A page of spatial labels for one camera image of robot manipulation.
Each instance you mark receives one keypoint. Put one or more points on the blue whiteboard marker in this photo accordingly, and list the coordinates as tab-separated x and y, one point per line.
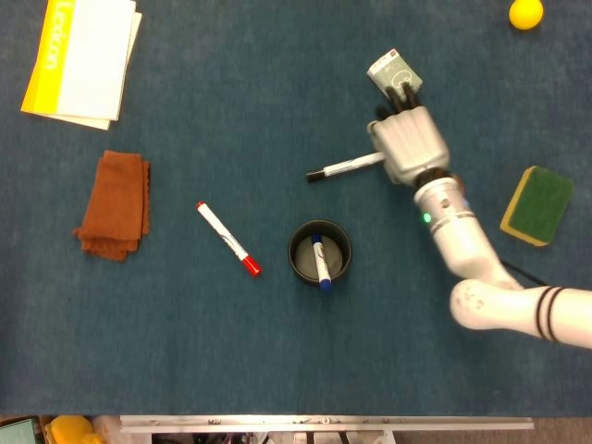
321	263

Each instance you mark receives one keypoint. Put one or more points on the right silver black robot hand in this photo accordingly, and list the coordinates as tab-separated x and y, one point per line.
411	141

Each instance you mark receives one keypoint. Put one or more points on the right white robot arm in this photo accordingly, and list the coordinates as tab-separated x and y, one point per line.
458	231

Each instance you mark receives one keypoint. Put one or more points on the blue felt table mat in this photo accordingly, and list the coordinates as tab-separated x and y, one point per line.
185	347

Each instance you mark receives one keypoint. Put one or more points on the folded orange-brown cloth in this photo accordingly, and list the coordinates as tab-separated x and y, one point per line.
115	203

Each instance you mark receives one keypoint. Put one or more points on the white green tissue pack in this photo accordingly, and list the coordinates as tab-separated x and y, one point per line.
384	69

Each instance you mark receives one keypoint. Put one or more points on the yellow plastic object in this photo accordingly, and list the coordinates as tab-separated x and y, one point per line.
74	430

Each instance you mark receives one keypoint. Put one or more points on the cream paper booklet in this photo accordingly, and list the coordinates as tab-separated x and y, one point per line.
99	124

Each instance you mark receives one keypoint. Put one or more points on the aluminium frame rail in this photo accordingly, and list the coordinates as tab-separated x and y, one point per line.
324	422

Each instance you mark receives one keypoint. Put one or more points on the green yellow sponge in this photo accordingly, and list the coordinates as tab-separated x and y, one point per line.
538	205

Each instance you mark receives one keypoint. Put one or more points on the black round cup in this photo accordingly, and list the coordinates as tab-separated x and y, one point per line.
300	259

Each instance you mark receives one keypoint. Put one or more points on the red whiteboard marker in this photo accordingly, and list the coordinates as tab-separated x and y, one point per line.
222	233

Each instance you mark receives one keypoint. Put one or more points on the yellow ball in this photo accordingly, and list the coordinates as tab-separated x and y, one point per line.
526	14

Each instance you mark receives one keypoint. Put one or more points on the teal box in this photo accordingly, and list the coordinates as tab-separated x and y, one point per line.
16	432

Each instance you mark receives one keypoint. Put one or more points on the black whiteboard marker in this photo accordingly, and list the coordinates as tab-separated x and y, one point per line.
347	166

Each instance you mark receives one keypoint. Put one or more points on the yellow white Lexicon booklet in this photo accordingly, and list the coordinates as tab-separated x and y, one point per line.
92	55

